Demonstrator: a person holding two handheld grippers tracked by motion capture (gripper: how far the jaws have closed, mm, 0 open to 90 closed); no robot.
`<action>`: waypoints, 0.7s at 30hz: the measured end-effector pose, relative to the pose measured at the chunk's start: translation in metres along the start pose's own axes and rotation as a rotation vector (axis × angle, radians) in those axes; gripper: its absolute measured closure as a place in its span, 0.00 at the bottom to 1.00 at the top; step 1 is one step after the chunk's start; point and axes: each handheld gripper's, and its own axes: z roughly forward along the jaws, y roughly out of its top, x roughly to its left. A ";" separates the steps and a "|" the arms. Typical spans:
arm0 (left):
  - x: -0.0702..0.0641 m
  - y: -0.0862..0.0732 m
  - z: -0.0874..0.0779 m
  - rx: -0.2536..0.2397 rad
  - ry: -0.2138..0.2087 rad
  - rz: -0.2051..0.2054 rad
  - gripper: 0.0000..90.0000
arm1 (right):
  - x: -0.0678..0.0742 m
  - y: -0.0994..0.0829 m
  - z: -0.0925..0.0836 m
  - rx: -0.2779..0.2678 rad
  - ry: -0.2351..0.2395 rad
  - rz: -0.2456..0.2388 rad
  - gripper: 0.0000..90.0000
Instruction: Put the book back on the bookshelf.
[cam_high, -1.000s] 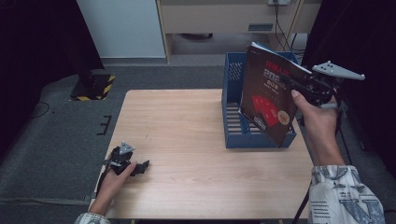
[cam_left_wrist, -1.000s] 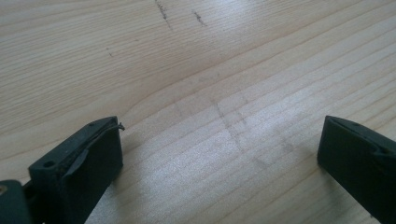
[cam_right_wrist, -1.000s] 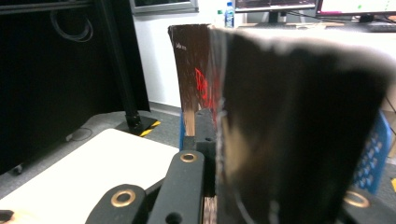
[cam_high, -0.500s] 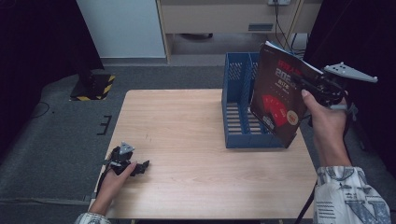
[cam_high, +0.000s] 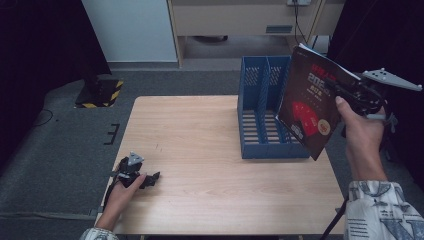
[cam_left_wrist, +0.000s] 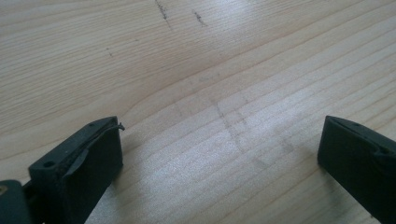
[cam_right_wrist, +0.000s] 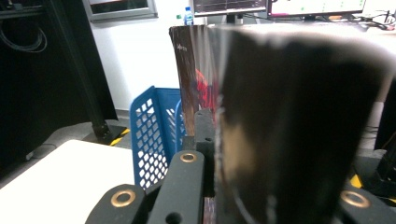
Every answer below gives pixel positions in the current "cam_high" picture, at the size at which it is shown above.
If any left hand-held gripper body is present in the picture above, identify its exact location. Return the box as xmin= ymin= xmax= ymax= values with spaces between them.
xmin=114 ymin=151 xmax=145 ymax=188

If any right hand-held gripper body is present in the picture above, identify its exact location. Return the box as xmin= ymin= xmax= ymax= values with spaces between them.
xmin=333 ymin=67 xmax=424 ymax=118

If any black magazine with red print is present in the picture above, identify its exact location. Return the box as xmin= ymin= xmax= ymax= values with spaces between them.
xmin=275 ymin=43 xmax=363 ymax=162

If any blue plastic file rack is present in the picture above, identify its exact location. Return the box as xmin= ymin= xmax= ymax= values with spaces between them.
xmin=236 ymin=54 xmax=312 ymax=160

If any person's left hand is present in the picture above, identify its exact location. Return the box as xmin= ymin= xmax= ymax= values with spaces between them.
xmin=99 ymin=173 xmax=148 ymax=223

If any person's right hand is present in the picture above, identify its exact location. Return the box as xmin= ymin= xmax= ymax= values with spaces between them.
xmin=334 ymin=95 xmax=390 ymax=166

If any dark curtain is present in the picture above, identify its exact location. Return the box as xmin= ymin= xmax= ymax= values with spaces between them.
xmin=324 ymin=0 xmax=424 ymax=193
xmin=0 ymin=0 xmax=113 ymax=174

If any black stand base striped edge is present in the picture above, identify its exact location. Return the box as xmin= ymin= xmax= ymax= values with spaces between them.
xmin=74 ymin=77 xmax=125 ymax=109

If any beige wooden desk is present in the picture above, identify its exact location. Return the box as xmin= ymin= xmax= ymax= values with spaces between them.
xmin=166 ymin=0 xmax=346 ymax=69

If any white cabinet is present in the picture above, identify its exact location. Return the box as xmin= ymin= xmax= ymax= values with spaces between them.
xmin=81 ymin=0 xmax=179 ymax=64

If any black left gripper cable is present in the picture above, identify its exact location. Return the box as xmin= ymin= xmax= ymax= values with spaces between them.
xmin=102 ymin=175 xmax=120 ymax=210

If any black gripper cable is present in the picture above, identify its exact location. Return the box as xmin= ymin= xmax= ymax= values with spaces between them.
xmin=102 ymin=175 xmax=120 ymax=210
xmin=319 ymin=194 xmax=350 ymax=240

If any black power cable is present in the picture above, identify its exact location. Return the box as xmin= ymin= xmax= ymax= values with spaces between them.
xmin=292 ymin=4 xmax=319 ymax=51

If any thin black floor cable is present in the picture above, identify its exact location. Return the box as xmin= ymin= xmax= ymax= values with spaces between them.
xmin=32 ymin=108 xmax=55 ymax=128

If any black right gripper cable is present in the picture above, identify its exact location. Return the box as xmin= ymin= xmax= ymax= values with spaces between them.
xmin=319 ymin=194 xmax=350 ymax=240

